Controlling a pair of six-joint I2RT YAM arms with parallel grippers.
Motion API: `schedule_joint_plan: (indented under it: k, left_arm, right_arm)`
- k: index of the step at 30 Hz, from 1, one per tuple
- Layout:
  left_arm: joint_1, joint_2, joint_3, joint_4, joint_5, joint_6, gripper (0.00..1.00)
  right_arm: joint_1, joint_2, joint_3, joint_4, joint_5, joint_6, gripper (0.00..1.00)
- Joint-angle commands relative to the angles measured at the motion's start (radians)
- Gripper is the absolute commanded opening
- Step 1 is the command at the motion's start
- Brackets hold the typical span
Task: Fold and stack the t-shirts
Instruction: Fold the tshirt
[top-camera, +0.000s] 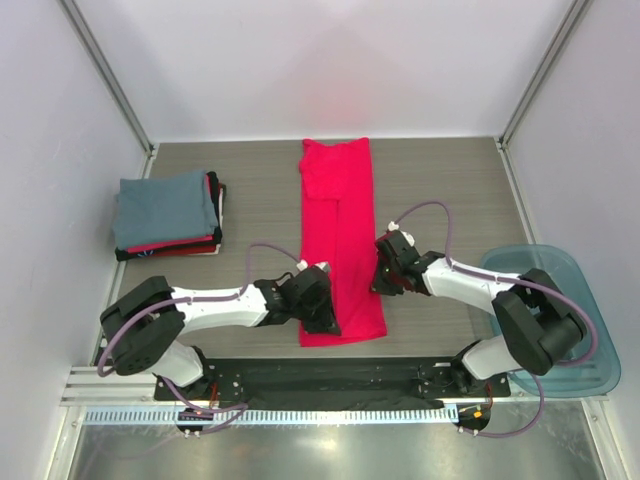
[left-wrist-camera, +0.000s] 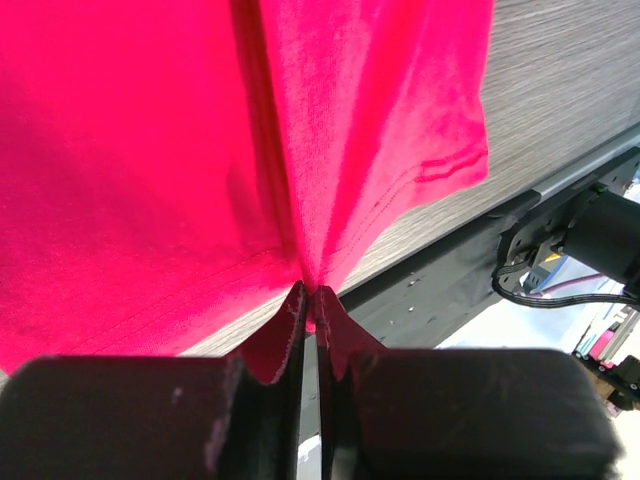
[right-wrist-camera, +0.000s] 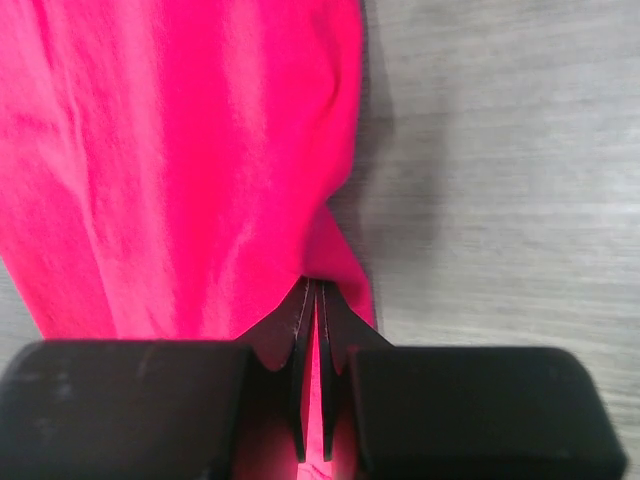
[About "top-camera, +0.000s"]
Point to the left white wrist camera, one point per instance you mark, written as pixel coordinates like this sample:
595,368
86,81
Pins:
323,266

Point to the folded grey-blue t shirt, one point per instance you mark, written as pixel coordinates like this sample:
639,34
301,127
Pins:
159,210

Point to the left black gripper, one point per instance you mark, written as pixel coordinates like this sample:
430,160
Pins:
327,323

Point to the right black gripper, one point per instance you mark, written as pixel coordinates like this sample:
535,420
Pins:
379,285

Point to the aluminium frame post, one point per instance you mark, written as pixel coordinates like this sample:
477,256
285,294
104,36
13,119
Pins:
569,23
84,33

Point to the right aluminium frame post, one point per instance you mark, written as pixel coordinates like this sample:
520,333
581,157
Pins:
569,23

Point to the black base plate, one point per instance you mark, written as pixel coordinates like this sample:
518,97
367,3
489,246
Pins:
339,384

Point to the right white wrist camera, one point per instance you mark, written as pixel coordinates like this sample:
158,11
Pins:
393,226

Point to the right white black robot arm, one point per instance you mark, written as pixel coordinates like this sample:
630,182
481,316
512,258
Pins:
538,324

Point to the slotted cable duct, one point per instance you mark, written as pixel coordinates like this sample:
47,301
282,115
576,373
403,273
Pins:
177,416

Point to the folded black t shirt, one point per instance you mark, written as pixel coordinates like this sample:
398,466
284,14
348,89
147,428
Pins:
176,216

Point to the left aluminium frame post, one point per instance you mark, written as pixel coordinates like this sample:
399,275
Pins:
84,33

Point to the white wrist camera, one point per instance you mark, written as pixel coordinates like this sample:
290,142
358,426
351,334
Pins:
323,266
393,226

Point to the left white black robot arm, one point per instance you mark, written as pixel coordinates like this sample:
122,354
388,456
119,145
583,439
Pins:
143,328

